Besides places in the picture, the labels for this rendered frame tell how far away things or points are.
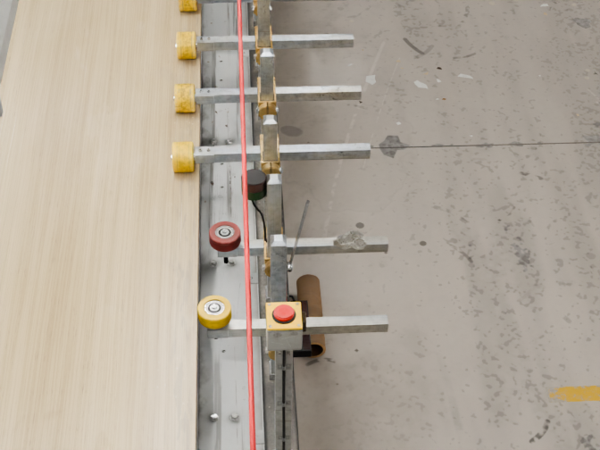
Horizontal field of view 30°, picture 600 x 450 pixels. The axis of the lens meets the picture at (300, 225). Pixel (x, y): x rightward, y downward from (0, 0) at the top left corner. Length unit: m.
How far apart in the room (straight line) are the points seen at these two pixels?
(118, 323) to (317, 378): 1.16
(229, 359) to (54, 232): 0.55
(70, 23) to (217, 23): 0.66
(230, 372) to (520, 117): 2.20
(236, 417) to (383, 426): 0.87
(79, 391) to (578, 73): 3.05
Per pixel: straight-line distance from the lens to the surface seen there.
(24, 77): 3.38
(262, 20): 3.25
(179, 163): 2.95
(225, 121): 3.59
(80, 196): 2.96
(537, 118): 4.70
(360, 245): 2.85
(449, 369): 3.72
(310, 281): 3.82
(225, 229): 2.82
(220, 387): 2.86
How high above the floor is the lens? 2.90
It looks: 45 degrees down
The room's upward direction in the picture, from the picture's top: 1 degrees clockwise
